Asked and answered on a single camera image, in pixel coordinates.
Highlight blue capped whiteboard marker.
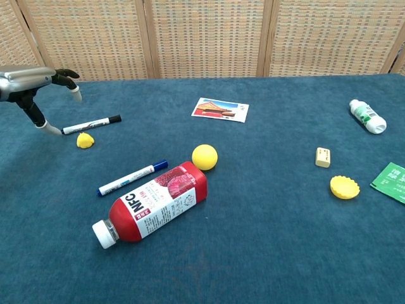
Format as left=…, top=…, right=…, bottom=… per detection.
left=97, top=159, right=169, bottom=197

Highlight woven bamboo folding screen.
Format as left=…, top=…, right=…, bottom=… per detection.
left=0, top=0, right=405, bottom=85

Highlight red NFC juice bottle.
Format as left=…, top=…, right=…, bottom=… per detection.
left=92, top=161, right=208, bottom=250

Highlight small yellow toy piece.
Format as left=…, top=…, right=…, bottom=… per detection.
left=76, top=132, right=95, bottom=149

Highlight white green plastic bottle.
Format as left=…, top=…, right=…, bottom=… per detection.
left=349, top=99, right=387, bottom=135

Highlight palace photo postcard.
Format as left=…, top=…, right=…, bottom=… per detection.
left=190, top=97, right=250, bottom=123

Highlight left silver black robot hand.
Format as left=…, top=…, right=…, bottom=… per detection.
left=0, top=66, right=83, bottom=136

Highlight cream mahjong tile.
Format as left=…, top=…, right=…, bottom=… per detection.
left=315, top=147, right=332, bottom=168

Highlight yellow ball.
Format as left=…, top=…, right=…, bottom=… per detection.
left=191, top=144, right=219, bottom=171

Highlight green sachet packet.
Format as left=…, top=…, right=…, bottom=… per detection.
left=370, top=161, right=405, bottom=205

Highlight black capped whiteboard marker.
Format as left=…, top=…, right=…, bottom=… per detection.
left=61, top=114, right=122, bottom=136

